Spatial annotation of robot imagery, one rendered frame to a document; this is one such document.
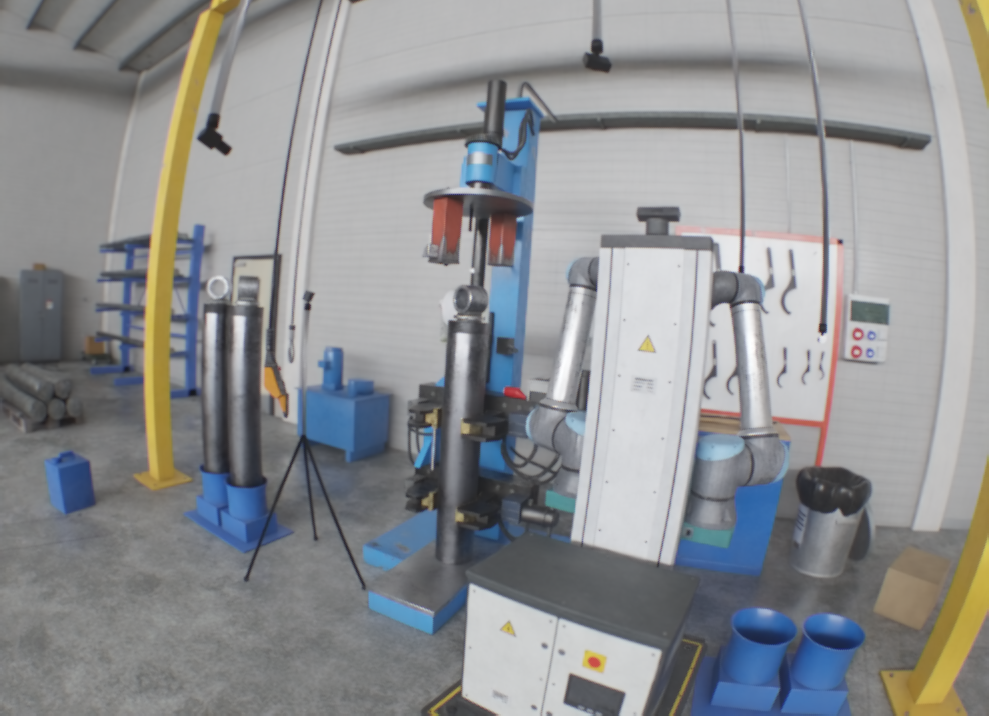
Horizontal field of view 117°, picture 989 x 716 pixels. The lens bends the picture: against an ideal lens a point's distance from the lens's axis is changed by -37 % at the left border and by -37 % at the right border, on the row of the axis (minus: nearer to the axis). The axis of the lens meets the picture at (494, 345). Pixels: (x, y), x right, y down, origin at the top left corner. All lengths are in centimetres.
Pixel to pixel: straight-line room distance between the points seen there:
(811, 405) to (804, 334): 59
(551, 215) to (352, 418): 265
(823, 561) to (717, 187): 304
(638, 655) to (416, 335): 428
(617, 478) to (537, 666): 60
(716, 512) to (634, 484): 28
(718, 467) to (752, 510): 170
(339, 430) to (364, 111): 371
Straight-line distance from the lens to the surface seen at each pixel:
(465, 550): 272
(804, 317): 425
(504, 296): 282
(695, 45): 499
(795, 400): 427
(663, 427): 143
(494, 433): 237
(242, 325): 296
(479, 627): 139
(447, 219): 235
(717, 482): 154
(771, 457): 166
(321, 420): 497
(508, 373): 282
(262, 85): 811
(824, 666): 222
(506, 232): 260
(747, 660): 214
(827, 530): 342
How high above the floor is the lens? 151
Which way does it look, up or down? 3 degrees down
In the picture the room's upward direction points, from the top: 4 degrees clockwise
